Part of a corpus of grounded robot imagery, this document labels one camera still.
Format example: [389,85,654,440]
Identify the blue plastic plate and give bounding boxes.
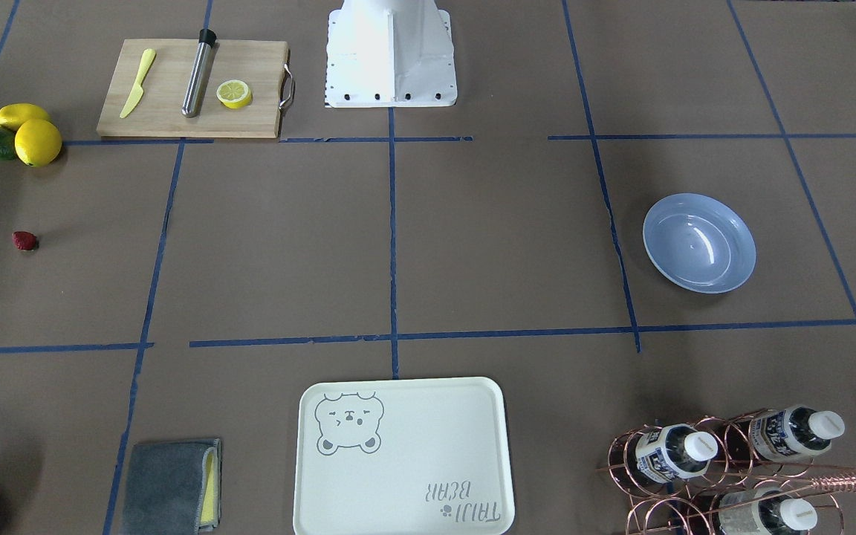
[642,192,757,294]

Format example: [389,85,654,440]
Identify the red strawberry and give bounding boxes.
[11,231,39,251]

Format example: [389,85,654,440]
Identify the cream bear tray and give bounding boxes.
[293,377,516,534]

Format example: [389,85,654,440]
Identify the lemon half slice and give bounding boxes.
[216,80,253,109]

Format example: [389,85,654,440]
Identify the steel cylinder black cap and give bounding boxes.
[181,28,217,118]

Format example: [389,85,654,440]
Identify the tea bottle white cap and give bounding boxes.
[626,424,720,488]

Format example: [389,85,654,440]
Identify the wooden cutting board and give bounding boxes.
[97,39,294,139]

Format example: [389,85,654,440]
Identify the grey folded cloth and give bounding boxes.
[119,438,223,534]

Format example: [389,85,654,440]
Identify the yellow plastic knife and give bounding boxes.
[119,48,157,119]

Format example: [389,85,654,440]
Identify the whole yellow lemon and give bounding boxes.
[15,119,62,167]

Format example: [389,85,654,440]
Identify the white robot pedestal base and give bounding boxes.
[324,1,458,108]

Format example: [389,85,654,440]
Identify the copper wire bottle rack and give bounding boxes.
[597,409,856,534]

